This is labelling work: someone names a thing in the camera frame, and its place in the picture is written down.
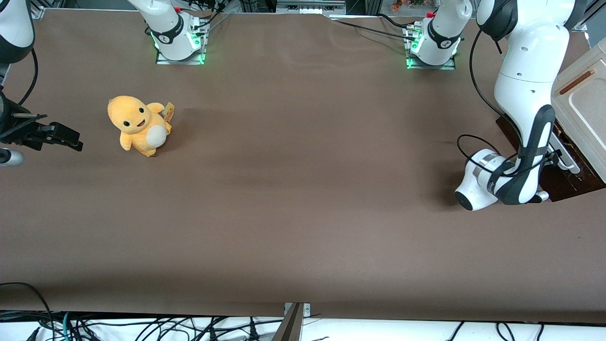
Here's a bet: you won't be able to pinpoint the dark wooden base board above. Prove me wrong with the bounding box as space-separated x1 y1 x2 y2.
496 116 606 203

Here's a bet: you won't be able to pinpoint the black base cable bundle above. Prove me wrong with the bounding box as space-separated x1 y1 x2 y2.
182 0 233 32

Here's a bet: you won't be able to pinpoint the black looped cable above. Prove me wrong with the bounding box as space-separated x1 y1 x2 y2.
0 281 54 332

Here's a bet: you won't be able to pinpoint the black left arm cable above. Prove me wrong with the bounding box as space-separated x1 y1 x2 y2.
456 28 555 179

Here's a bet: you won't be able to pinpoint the brown table cover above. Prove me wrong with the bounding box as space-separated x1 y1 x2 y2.
0 9 606 323

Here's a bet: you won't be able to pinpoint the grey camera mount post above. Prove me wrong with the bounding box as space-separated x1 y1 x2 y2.
271 303 304 341

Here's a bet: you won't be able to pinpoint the brown wooden strip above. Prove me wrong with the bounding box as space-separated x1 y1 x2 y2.
558 70 596 96

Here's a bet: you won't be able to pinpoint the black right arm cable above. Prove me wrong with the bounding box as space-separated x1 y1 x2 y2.
18 46 39 107

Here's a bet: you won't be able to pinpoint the aluminium frame rail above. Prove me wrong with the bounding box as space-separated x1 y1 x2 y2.
276 0 347 15

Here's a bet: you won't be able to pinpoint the short curved black cable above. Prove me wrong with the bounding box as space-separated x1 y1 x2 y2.
377 13 416 32

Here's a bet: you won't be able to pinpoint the metal clamp bracket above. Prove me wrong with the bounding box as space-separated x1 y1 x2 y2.
283 302 312 317

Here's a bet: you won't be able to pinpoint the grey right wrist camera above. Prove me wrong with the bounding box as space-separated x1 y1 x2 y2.
0 149 24 167

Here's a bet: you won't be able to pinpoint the yellow plush toy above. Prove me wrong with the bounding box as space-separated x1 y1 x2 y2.
107 95 175 158

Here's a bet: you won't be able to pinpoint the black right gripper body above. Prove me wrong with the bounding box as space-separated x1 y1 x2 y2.
0 91 49 152

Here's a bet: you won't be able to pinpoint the tangled black cables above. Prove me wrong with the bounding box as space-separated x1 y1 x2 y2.
71 314 285 341

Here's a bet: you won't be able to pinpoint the long black table cable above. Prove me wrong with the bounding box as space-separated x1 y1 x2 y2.
329 18 417 41

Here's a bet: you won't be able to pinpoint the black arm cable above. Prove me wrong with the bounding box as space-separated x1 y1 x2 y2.
456 28 555 179
18 46 39 107

